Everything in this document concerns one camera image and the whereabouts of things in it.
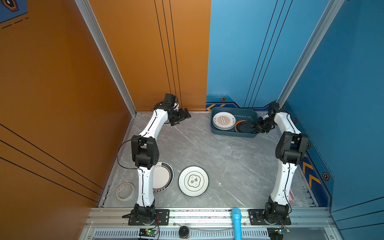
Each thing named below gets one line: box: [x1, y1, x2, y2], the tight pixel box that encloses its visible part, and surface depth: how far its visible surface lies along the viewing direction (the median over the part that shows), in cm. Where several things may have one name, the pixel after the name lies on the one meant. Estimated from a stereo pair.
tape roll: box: [116, 182, 135, 201], surface depth 83 cm
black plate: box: [237, 120, 256, 134], surface depth 107 cm
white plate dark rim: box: [153, 161, 174, 193], surface depth 90 cm
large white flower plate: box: [178, 166, 210, 197], surface depth 86 cm
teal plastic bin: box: [210, 106, 259, 138], surface depth 111 cm
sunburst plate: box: [212, 111, 236, 131], surface depth 114 cm
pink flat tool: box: [289, 188, 296, 201], surface depth 81 cm
